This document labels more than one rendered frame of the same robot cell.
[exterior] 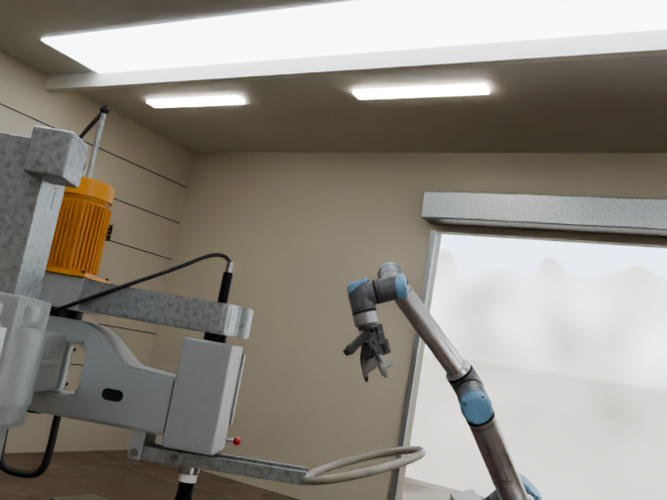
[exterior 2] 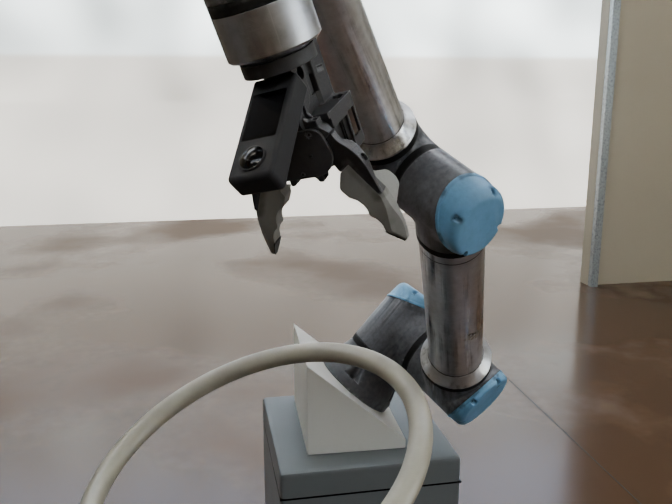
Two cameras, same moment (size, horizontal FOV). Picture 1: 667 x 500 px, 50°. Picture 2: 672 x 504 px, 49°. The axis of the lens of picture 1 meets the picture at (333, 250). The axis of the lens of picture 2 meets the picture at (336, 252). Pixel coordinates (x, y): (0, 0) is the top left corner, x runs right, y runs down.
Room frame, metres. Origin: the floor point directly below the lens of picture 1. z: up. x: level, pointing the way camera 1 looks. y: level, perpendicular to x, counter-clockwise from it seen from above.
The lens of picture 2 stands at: (2.06, 0.25, 1.65)
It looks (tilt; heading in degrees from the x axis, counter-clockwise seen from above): 13 degrees down; 319
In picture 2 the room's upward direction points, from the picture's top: straight up
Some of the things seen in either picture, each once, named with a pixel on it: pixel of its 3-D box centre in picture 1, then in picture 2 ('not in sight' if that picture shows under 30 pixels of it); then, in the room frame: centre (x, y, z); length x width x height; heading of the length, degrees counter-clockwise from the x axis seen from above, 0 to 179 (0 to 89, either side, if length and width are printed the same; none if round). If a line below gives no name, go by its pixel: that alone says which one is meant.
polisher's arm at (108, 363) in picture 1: (107, 384); not in sight; (2.90, 0.79, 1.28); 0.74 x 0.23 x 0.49; 85
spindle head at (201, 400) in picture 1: (184, 394); not in sight; (2.86, 0.48, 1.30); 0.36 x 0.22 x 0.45; 85
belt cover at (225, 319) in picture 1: (133, 309); not in sight; (2.89, 0.75, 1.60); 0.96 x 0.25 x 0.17; 85
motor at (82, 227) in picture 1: (77, 229); not in sight; (2.93, 1.06, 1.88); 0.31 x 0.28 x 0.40; 175
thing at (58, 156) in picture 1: (59, 158); not in sight; (2.18, 0.90, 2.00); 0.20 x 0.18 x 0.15; 150
